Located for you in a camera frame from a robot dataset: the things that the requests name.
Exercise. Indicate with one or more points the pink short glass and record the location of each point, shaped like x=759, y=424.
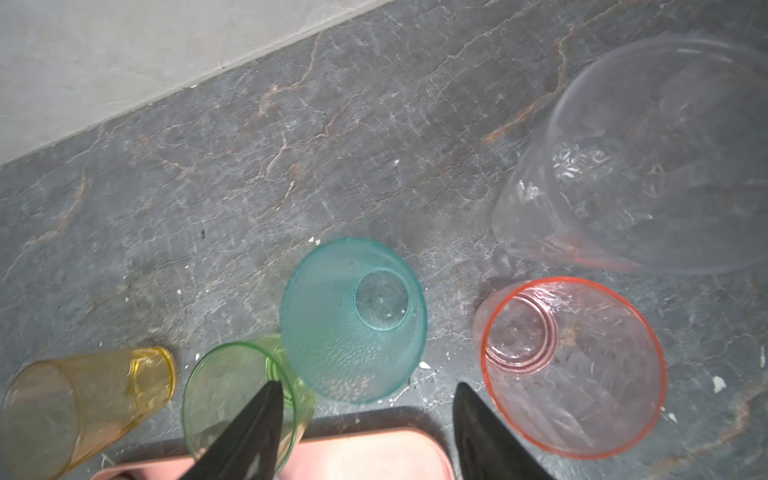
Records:
x=572, y=366

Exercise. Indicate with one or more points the short yellow glass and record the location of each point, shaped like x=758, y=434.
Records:
x=59, y=413

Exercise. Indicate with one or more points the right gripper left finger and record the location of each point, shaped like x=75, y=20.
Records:
x=248, y=447

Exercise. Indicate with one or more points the teal dimpled cup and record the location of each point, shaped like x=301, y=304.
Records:
x=354, y=320

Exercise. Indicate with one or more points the short green glass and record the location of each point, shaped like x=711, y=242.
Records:
x=228, y=377

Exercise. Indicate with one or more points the pink plastic tray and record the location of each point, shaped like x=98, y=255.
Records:
x=385, y=454

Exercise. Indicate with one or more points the clear glass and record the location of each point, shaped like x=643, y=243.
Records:
x=653, y=159

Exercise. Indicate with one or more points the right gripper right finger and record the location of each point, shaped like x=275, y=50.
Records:
x=486, y=448

